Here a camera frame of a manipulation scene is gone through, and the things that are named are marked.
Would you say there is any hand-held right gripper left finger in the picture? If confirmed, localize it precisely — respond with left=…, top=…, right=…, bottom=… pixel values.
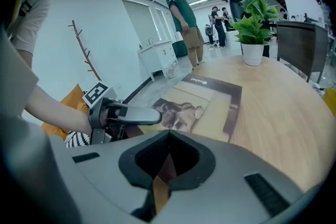
left=64, top=130, right=171, bottom=224

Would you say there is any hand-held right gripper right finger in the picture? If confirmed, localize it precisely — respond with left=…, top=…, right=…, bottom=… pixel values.
left=156, top=130, right=306, bottom=224

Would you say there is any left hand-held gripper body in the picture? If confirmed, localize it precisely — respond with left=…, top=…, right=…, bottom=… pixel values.
left=82, top=82, right=128, bottom=146

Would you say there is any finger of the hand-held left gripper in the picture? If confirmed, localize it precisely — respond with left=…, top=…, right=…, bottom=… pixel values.
left=124, top=106, right=163, bottom=126

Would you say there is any orange sofa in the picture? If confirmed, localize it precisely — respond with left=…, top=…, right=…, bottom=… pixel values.
left=41, top=83, right=91, bottom=141

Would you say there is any brown photo book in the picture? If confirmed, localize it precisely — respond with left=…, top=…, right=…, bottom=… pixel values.
left=139, top=73, right=243, bottom=144

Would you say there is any person's left forearm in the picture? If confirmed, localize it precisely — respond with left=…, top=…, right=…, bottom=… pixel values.
left=25, top=83, right=93, bottom=136

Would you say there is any oval wooden table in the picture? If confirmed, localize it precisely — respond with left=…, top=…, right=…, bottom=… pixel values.
left=125, top=54, right=335, bottom=215

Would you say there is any brown wooden coat rack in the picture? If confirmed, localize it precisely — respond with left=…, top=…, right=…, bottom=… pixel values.
left=67, top=19, right=102, bottom=82

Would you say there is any black white striped blanket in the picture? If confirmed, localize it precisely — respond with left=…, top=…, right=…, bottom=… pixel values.
left=64, top=130, right=91, bottom=149

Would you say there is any white wastebasket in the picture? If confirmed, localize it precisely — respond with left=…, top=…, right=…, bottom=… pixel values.
left=162, top=65, right=179, bottom=79

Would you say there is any white sink cabinet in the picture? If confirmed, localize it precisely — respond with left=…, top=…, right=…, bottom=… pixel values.
left=138, top=39, right=179, bottom=82

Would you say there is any dark green bin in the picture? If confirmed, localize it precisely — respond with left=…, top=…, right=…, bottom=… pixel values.
left=172, top=40, right=188, bottom=58

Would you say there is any white window blind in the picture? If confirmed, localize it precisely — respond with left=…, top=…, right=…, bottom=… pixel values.
left=122, top=0, right=159, bottom=47
left=154, top=7, right=169, bottom=41

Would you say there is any white printed t-shirt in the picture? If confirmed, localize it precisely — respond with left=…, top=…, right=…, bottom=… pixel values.
left=5, top=0, right=55, bottom=55

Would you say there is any green potted plant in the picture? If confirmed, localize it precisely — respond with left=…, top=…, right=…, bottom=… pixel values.
left=229, top=0, right=279, bottom=66

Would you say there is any yellow bag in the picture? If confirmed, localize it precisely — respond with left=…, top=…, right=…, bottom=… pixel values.
left=322, top=87, right=336, bottom=116

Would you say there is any dark wooden desk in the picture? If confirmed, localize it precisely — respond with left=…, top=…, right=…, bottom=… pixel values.
left=276, top=20, right=329, bottom=84

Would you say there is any grey shoulder strap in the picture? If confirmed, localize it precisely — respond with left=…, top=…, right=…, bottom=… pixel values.
left=18, top=0, right=35, bottom=19

